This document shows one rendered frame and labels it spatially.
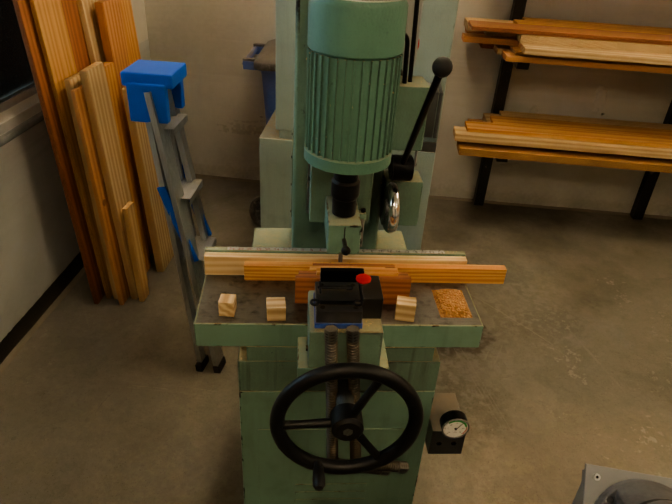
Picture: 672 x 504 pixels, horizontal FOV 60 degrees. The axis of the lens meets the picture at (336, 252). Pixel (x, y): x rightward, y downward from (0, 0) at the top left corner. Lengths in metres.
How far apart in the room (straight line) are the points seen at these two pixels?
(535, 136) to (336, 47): 2.34
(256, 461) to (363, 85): 0.92
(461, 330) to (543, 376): 1.37
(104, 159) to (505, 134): 1.99
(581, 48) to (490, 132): 0.57
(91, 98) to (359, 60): 1.56
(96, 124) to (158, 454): 1.26
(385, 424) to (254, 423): 0.30
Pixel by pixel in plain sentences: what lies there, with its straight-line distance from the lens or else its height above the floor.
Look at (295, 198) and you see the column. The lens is 1.42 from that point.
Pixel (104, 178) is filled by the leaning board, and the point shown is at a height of 0.61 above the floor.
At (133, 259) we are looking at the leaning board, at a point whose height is 0.23.
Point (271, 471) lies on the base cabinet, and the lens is 1.53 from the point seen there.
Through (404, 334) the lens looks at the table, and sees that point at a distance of 1.23.
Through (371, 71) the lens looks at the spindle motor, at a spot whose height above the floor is 1.39.
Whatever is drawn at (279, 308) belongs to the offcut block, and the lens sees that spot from 1.18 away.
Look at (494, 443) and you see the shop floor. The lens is 2.27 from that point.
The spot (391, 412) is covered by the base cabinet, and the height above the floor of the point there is 0.64.
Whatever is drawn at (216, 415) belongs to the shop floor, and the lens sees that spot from 2.25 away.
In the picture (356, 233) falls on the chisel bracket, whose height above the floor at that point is 1.05.
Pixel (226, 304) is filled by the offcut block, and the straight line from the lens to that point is 1.20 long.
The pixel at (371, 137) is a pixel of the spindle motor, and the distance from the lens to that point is 1.09.
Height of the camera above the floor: 1.65
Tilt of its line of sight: 32 degrees down
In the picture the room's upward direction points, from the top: 4 degrees clockwise
